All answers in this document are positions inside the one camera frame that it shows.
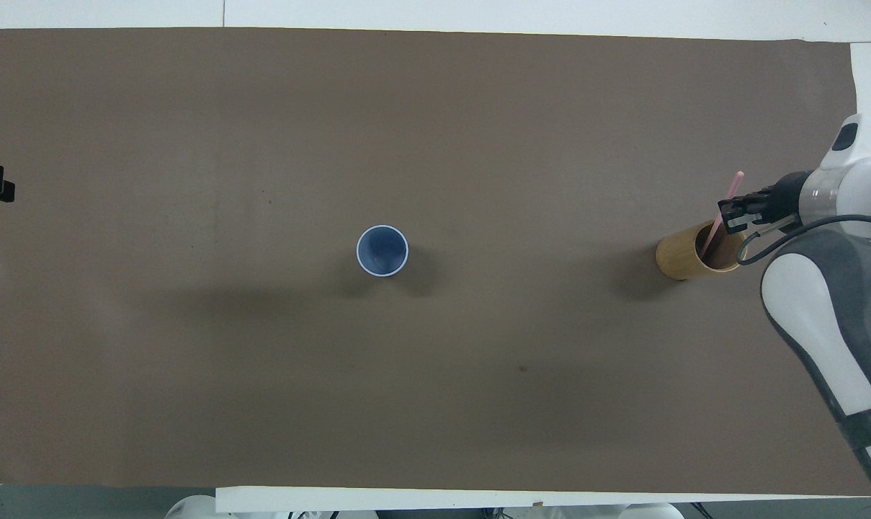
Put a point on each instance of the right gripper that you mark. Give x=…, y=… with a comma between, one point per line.
x=788, y=194

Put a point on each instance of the pink straw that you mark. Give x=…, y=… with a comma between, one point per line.
x=733, y=189

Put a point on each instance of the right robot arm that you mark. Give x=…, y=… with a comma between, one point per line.
x=831, y=317

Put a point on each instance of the bamboo cup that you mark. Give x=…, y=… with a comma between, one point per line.
x=684, y=254

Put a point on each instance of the blue cup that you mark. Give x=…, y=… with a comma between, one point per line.
x=382, y=250

